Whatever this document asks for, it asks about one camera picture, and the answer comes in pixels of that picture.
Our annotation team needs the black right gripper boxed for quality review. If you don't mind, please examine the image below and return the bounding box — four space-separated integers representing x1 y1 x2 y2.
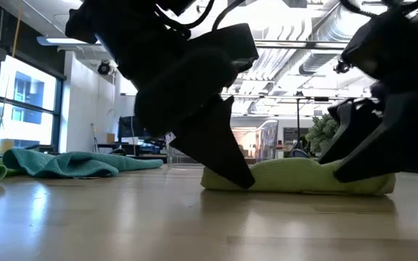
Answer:
319 10 418 183

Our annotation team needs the green potted plant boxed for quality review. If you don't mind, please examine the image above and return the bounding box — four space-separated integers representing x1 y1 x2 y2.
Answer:
305 114 340 157

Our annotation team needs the lime green microfiber towel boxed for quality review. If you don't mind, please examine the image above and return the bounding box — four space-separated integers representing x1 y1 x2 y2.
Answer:
200 157 397 196

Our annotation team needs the clear plastic basket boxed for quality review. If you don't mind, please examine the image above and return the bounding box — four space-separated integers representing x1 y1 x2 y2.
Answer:
167 119 279 167

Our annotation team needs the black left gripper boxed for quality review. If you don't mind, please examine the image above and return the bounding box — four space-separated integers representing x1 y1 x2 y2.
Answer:
136 50 256 190

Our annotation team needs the yellow box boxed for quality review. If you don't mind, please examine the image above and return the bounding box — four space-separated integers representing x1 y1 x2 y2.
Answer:
0 139 15 155

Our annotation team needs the ceiling light bar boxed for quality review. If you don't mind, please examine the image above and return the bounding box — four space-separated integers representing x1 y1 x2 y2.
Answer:
36 35 101 46

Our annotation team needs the teal microfiber towel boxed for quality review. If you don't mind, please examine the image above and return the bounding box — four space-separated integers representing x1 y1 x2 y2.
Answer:
1 147 165 179

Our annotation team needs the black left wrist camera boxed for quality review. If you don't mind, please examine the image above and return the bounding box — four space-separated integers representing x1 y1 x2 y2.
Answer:
190 23 260 73

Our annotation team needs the small black monitor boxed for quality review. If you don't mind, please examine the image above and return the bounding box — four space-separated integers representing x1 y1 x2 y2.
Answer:
118 115 144 138

